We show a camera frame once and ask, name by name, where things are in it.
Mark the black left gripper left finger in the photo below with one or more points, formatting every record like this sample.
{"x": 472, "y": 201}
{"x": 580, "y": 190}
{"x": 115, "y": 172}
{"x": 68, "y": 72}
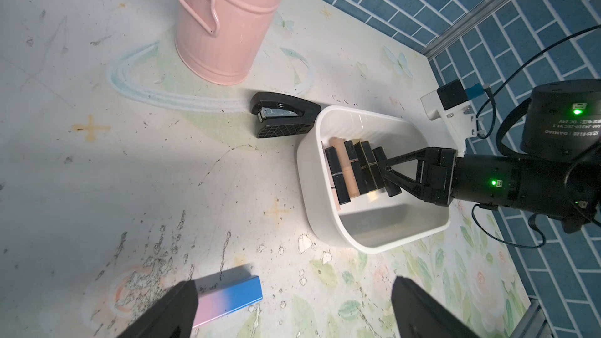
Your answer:
{"x": 171, "y": 316}

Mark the black lipstick gold band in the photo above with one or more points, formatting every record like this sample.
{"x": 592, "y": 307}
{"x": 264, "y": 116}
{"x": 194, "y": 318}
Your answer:
{"x": 356, "y": 167}

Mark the black gold square lipstick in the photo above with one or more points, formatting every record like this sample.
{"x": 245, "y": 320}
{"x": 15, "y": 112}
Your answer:
{"x": 369, "y": 166}

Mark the long black lipstick tube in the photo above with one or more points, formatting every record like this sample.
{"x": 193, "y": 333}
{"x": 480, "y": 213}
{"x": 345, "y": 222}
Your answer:
{"x": 391, "y": 188}

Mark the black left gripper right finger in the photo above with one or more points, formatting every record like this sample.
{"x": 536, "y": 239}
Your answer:
{"x": 419, "y": 315}

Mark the black lipstick silver band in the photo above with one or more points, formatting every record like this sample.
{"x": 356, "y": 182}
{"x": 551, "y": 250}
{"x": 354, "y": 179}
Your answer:
{"x": 337, "y": 175}

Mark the black stapler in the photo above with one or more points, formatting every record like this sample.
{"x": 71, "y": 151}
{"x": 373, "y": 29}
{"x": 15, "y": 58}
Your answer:
{"x": 282, "y": 115}

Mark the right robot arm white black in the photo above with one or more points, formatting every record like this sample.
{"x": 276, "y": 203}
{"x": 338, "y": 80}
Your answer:
{"x": 548, "y": 162}

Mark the white plastic storage box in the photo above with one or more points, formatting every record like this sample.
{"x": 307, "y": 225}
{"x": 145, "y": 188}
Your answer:
{"x": 373, "y": 222}

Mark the beige concealer tube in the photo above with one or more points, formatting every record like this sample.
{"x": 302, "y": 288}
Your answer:
{"x": 346, "y": 167}

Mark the pink metal pen bucket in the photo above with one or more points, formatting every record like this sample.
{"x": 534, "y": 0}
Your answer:
{"x": 219, "y": 39}

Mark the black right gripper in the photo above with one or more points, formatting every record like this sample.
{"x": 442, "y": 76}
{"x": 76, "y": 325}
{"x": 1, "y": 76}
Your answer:
{"x": 426, "y": 174}

